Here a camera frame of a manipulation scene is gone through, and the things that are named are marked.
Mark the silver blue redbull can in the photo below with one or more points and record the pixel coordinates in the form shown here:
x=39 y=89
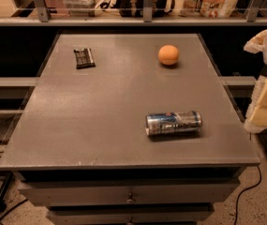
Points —
x=172 y=123

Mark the printed snack bag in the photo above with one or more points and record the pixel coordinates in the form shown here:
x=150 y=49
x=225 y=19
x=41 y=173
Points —
x=208 y=8

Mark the orange fruit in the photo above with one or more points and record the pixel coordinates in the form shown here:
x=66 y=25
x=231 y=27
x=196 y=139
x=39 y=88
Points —
x=168 y=55

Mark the grey drawer cabinet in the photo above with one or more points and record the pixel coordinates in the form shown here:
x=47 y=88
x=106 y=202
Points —
x=80 y=146

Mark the black backpack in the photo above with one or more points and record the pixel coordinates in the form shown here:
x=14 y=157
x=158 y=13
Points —
x=135 y=8

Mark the dark snack bar wrapper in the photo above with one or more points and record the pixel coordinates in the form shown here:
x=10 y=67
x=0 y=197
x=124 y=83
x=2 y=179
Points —
x=84 y=58

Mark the round drawer knob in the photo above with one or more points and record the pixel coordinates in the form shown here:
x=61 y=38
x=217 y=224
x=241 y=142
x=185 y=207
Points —
x=130 y=199

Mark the grey metal shelf rail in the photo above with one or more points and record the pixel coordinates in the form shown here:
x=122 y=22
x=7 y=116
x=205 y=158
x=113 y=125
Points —
x=54 y=13

